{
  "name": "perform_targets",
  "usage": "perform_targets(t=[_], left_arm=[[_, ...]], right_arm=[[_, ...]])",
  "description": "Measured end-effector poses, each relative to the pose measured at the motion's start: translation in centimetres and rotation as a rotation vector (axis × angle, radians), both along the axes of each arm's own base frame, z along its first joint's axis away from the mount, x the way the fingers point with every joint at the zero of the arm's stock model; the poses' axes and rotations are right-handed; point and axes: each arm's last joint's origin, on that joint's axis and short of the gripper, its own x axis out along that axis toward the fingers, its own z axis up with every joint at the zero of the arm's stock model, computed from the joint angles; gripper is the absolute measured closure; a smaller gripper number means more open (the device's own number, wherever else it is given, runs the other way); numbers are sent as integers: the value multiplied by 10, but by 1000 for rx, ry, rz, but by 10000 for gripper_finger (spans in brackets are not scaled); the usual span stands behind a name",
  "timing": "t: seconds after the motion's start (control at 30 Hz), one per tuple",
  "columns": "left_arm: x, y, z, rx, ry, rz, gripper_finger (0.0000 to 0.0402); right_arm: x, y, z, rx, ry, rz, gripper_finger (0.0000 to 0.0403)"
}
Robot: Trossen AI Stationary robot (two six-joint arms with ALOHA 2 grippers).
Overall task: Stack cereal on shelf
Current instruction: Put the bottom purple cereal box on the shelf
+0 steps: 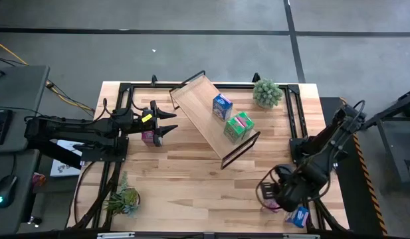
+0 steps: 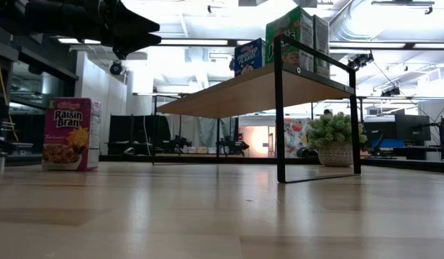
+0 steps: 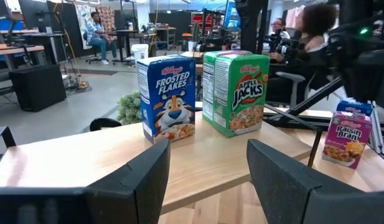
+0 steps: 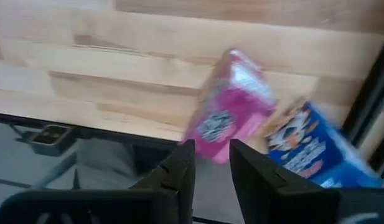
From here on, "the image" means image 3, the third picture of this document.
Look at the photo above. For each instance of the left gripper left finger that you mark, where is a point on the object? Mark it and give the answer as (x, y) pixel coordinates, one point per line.
(123, 199)

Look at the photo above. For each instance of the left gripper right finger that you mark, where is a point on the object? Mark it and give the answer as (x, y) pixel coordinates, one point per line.
(288, 199)

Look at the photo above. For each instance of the Raisin Bran cereal box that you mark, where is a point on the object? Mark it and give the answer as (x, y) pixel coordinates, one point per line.
(347, 140)

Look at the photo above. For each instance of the Apple Jacks cereal box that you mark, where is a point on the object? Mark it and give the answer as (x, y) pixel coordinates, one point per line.
(208, 90)
(244, 96)

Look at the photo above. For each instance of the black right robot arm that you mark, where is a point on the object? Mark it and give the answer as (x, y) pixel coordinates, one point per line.
(359, 74)

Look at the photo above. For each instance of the green plant in woven pot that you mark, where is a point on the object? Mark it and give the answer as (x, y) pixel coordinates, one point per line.
(129, 107)

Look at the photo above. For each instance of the office chair grey armrest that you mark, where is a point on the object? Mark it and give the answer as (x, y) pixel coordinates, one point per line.
(291, 76)

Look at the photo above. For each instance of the black floor cabinet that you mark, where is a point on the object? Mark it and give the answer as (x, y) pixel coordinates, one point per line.
(37, 87)

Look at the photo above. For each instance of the white bucket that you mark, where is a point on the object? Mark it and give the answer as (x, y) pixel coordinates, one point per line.
(139, 53)

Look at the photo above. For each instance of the person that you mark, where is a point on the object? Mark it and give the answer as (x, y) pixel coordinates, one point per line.
(96, 37)
(317, 21)
(279, 28)

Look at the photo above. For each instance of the black desk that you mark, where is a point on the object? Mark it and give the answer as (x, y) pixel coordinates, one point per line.
(124, 32)

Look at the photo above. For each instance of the orange patterned cloth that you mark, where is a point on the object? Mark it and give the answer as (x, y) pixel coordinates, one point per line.
(107, 18)

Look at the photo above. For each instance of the white floral cloth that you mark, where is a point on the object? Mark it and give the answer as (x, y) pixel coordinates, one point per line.
(82, 21)

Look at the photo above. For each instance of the wooden top desk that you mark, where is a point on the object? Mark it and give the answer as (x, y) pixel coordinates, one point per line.
(17, 49)

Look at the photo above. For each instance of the red shelving rack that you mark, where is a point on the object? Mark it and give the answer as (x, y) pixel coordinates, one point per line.
(201, 20)

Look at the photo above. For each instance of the black computer monitor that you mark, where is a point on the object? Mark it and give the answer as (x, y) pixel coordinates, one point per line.
(34, 14)

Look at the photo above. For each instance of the blue container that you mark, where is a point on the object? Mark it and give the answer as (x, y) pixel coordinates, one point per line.
(3, 25)

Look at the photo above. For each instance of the black aluminium table frame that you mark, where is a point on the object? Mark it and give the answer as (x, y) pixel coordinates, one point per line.
(316, 95)

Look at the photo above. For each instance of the black vertical post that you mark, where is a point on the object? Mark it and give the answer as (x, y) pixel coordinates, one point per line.
(251, 25)

